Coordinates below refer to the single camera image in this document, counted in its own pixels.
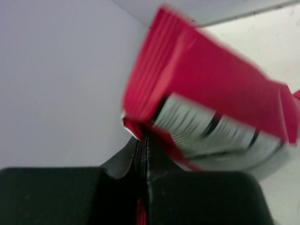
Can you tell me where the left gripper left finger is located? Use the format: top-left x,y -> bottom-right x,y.
0,138 -> 141,225

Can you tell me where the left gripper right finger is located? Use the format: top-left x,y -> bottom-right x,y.
144,133 -> 274,225

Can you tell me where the red KitKat snack bag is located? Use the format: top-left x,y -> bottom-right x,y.
120,3 -> 300,182

